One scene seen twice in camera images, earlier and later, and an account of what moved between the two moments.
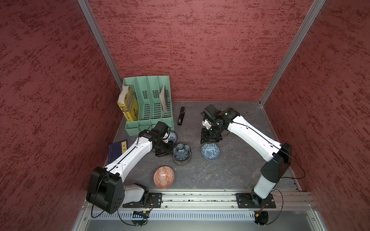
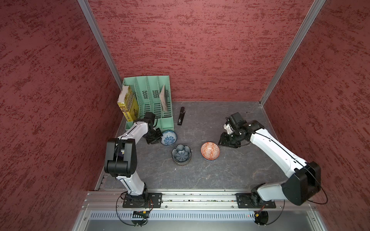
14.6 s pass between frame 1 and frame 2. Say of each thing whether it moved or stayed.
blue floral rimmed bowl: stayed
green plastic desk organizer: stayed
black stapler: stayed
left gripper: moved
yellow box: stayed
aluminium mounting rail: stayed
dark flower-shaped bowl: stayed
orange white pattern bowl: moved
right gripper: moved
